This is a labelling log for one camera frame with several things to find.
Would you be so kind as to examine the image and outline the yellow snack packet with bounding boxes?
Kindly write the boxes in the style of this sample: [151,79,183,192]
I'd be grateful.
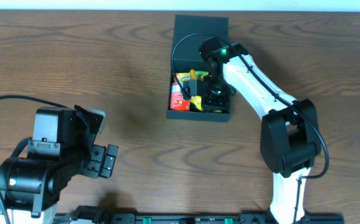
[190,95,204,112]

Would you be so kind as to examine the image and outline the green snack packet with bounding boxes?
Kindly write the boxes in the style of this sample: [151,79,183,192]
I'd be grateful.
[193,70,209,80]

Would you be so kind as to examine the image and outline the orange yellow biscuit packet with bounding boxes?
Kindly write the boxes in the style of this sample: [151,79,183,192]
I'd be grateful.
[174,70,195,82]

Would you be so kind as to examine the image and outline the red Pringles can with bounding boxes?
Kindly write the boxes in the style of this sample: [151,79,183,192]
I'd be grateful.
[169,82,190,111]

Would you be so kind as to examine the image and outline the dark green box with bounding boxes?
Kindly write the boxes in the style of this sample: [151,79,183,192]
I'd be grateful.
[166,15,230,122]

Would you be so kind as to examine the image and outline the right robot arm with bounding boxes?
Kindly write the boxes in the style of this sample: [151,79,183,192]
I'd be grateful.
[199,37,328,223]

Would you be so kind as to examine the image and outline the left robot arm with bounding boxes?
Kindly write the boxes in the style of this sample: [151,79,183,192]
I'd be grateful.
[0,105,118,223]

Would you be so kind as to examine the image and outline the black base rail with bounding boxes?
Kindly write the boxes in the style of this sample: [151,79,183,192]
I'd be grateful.
[54,205,344,224]

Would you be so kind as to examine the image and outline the right black cable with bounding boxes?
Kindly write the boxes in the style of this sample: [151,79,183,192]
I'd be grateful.
[170,32,330,218]

